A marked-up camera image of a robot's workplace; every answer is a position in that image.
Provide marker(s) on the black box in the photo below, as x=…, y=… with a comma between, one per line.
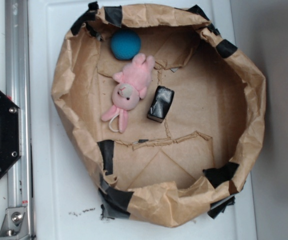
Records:
x=161, y=104

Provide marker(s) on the brown paper bin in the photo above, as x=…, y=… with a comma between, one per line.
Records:
x=198, y=158

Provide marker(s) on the pink plush bunny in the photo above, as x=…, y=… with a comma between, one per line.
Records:
x=133, y=83

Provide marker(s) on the blue ball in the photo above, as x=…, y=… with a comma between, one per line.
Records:
x=125, y=44

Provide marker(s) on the white tray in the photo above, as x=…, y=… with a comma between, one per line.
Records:
x=67, y=203

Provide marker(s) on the aluminium frame rail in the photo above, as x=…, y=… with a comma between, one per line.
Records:
x=19, y=221

